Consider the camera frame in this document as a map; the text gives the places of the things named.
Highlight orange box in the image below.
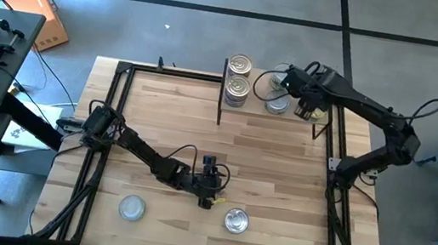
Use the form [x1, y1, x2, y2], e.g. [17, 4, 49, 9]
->
[0, 0, 76, 56]

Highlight green label pull-tab can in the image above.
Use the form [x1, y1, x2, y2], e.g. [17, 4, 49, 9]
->
[308, 107, 331, 125]

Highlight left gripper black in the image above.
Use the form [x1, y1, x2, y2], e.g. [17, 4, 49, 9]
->
[186, 165, 227, 212]

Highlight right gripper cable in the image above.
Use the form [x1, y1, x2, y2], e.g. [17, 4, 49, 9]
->
[250, 65, 296, 106]

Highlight black floor cable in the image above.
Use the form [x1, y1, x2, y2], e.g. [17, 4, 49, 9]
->
[23, 44, 86, 113]

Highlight white box with logo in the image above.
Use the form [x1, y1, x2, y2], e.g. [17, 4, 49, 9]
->
[0, 99, 65, 153]

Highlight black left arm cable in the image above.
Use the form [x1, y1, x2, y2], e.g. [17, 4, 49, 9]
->
[161, 140, 202, 179]

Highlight silver plain-lid tin can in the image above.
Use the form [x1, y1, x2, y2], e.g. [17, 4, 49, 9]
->
[117, 192, 148, 224]

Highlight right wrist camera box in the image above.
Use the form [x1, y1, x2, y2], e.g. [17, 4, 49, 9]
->
[278, 64, 310, 100]

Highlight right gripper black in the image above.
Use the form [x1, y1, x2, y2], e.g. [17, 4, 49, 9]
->
[293, 63, 342, 125]

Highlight black aluminium table frame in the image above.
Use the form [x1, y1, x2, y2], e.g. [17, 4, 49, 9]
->
[21, 41, 412, 245]

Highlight wooden shelf with black legs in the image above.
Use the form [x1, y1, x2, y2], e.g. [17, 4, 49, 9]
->
[214, 57, 339, 142]

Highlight silver pull-tab tin can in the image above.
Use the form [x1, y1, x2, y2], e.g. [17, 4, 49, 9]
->
[223, 206, 252, 236]

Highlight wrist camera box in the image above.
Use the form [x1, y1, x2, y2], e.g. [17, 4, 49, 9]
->
[199, 153, 218, 174]
[278, 64, 310, 100]

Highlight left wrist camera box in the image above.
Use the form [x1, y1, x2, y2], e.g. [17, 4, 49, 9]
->
[199, 153, 218, 174]

